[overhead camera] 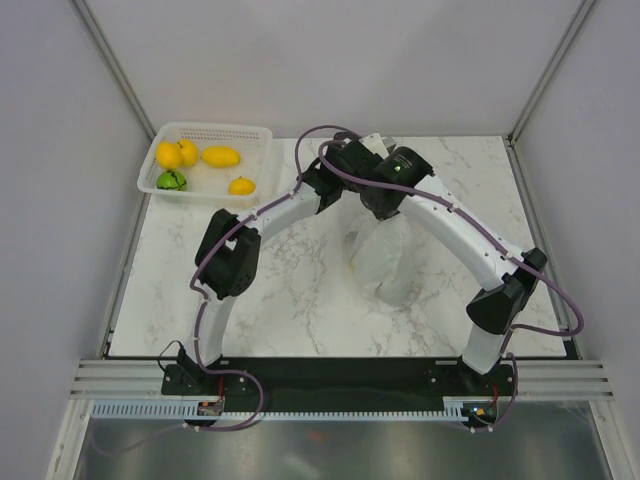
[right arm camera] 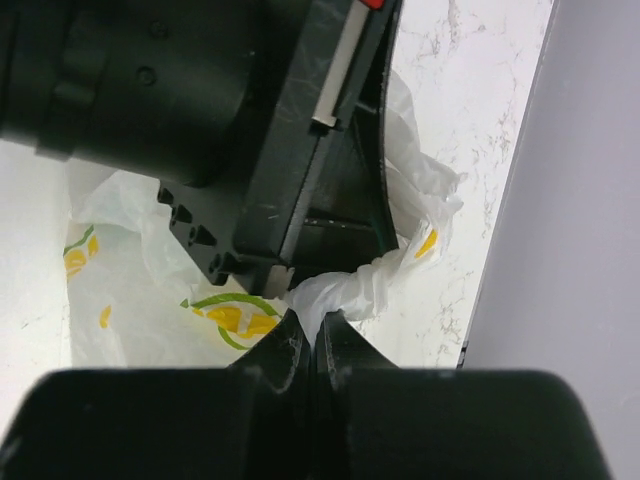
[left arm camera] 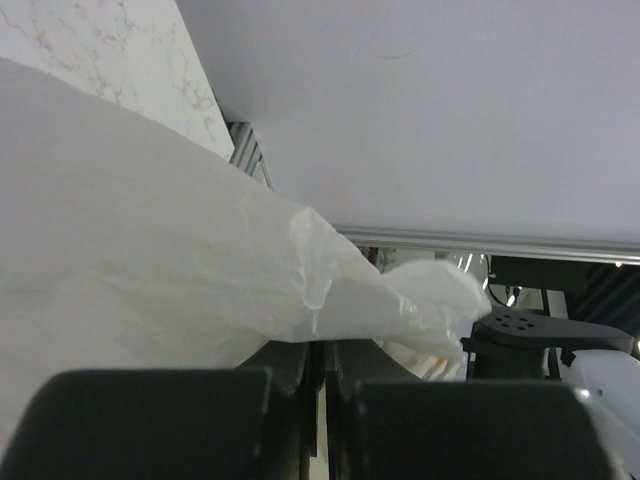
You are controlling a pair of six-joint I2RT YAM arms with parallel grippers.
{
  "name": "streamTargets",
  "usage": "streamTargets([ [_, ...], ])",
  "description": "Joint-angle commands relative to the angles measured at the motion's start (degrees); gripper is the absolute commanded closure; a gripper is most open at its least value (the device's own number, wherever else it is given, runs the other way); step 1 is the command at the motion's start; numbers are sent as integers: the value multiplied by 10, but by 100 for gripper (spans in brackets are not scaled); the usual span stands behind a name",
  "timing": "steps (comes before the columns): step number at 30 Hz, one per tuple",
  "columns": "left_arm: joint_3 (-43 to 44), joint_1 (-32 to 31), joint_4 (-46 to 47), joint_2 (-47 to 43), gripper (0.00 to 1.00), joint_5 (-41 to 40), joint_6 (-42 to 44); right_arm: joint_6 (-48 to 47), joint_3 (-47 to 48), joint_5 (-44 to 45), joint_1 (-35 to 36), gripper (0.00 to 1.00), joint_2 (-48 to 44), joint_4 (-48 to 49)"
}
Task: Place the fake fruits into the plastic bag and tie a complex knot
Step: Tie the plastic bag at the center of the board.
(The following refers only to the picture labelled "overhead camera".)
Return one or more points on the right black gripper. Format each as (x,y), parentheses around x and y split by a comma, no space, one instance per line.
(384,215)

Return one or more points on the white lemon-print plastic bag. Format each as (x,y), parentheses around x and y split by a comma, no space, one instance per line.
(379,254)

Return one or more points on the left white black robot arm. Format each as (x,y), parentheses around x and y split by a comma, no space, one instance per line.
(227,259)

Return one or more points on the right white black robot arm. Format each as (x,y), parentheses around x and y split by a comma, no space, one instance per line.
(400,181)

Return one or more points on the small yellow fake citrus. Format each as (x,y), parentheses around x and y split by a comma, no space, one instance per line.
(241,186)

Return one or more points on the yellow fake mango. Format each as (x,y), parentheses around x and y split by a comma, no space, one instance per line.
(220,157)

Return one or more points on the small yellow fake lemon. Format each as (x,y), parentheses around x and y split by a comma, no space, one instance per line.
(189,152)

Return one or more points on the large yellow fake lemon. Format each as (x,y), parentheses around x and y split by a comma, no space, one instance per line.
(168,156)

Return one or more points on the green black-striped fake fruit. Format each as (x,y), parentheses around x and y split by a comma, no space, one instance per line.
(171,180)

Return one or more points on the white plastic fruit basket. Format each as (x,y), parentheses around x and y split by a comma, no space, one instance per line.
(210,185)

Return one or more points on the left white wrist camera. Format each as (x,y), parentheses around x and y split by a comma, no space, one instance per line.
(380,145)

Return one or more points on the right aluminium frame post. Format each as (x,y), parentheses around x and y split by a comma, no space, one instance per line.
(568,39)

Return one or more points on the aluminium frame post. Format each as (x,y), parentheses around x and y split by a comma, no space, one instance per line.
(568,39)
(101,44)

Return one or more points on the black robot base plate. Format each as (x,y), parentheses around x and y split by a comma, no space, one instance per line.
(336,384)

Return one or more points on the white slotted cable duct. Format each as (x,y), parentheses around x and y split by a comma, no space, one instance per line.
(192,410)

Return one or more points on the left aluminium frame post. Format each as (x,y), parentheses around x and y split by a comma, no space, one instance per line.
(101,44)

